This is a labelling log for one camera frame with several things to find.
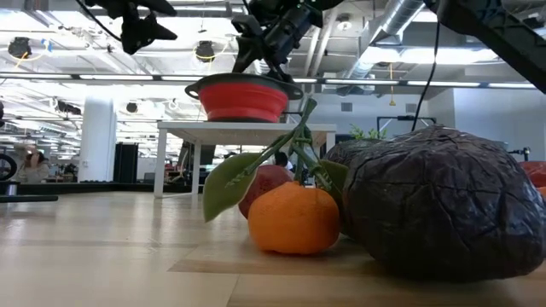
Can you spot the small green potted plant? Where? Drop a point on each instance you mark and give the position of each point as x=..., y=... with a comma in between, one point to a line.
x=362, y=133

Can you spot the red apple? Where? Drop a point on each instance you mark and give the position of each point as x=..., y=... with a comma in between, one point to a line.
x=266, y=181

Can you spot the black tall cabinet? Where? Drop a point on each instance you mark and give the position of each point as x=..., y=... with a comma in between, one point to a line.
x=126, y=162

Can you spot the black aluminium rig frame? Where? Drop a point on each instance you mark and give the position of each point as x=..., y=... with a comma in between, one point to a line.
x=25, y=198

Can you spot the black ceiling speaker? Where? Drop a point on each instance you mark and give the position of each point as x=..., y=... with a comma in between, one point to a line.
x=205, y=51
x=132, y=107
x=19, y=47

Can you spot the person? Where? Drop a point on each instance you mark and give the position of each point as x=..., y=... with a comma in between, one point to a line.
x=34, y=170
x=281, y=160

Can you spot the plain small orange fruit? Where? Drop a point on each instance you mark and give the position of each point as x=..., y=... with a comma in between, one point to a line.
x=543, y=192

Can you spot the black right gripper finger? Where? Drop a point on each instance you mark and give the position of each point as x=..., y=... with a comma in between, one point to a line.
x=279, y=71
x=247, y=42

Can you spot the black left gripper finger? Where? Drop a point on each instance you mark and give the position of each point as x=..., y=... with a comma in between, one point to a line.
x=162, y=6
x=145, y=36

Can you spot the small metal cup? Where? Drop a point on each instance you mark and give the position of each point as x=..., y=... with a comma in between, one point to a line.
x=11, y=189

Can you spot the dark purple crinkled fruit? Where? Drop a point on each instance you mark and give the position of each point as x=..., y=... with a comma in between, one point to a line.
x=347, y=151
x=443, y=204

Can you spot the long ceiling light rail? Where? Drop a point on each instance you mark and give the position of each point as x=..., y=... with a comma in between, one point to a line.
x=115, y=77

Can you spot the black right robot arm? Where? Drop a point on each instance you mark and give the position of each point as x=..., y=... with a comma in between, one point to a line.
x=503, y=34

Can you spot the orange tangerine with green leaves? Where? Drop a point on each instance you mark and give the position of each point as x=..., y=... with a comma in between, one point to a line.
x=294, y=217

